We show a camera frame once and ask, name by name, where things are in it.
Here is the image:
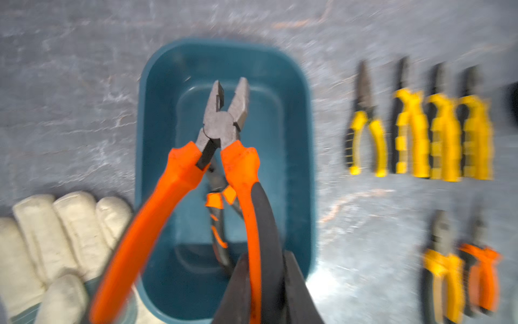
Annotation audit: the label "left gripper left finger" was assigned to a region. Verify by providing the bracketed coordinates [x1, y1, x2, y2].
[212, 252, 252, 324]

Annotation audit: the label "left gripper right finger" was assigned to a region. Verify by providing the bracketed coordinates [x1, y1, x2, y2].
[283, 251, 324, 324]

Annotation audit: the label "teal plastic storage box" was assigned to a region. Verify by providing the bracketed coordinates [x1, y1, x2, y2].
[134, 39, 316, 323]

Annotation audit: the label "yellow orange black pliers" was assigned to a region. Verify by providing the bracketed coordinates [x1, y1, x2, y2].
[420, 210, 465, 323]

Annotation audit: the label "orange combination pliers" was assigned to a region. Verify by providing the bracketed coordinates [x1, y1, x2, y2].
[85, 78, 284, 323]

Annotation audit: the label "orange needle nose pliers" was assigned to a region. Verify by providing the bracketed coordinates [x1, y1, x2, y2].
[459, 211, 502, 317]

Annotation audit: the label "yellow needle nose pliers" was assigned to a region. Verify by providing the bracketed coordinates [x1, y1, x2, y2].
[344, 59, 388, 178]

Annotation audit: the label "large yellow combination pliers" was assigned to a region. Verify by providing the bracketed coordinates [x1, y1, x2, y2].
[389, 56, 430, 178]

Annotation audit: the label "yellow black combination pliers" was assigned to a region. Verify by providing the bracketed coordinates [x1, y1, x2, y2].
[425, 62, 461, 182]

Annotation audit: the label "small orange pliers in box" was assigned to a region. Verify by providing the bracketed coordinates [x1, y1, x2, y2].
[205, 160, 243, 278]

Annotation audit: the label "beige work glove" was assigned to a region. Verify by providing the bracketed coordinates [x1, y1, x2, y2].
[0, 191, 163, 324]

